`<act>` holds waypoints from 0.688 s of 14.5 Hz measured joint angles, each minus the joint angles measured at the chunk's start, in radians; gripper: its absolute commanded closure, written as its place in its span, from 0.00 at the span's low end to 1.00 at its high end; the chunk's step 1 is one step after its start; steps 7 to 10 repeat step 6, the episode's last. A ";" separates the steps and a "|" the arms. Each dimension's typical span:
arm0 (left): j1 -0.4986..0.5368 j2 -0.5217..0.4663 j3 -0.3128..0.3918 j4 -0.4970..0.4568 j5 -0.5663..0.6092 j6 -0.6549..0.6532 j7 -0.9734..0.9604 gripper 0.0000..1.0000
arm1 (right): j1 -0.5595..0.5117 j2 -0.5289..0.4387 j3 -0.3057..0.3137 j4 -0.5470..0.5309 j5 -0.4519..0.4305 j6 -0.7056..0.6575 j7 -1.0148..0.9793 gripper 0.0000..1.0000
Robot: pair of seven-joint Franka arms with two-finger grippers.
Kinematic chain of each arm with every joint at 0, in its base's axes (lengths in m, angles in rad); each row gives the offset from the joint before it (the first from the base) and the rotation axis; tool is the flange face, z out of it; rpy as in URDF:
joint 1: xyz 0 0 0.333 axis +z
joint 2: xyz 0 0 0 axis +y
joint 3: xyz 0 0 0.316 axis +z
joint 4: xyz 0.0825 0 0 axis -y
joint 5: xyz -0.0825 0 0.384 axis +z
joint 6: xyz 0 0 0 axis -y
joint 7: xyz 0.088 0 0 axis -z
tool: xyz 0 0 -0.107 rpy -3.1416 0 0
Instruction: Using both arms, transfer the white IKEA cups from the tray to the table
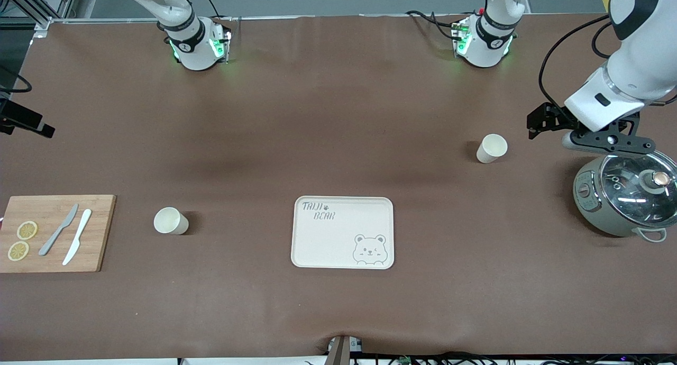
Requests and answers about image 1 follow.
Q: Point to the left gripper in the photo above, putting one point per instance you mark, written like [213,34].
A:
[555,119]

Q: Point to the white plastic cup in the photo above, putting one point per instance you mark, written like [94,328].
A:
[170,221]
[492,148]

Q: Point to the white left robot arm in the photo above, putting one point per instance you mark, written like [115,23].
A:
[484,47]

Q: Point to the grey electric cooking pot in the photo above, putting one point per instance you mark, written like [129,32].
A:
[587,206]

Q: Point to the glass pot lid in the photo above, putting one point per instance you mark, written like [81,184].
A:
[629,185]

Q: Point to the yellow lemon slice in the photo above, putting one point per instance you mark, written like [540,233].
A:
[18,251]
[27,230]

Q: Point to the grey plastic knife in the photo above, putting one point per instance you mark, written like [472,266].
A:
[50,240]

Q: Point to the green-lit left base board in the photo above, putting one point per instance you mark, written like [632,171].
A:
[460,34]

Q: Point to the white plastic knife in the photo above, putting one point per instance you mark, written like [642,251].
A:
[79,233]

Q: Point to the wooden cutting board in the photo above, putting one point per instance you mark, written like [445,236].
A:
[103,222]

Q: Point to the brown table cover sheet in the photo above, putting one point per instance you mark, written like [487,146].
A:
[338,116]

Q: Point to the cream tray with bear print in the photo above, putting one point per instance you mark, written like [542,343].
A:
[328,251]

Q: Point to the black left camera mount plate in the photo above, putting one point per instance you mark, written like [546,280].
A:
[629,143]

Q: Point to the aluminium frame strut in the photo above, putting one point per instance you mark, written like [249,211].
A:
[66,0]

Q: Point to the silver table edge rail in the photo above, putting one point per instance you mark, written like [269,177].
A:
[317,17]

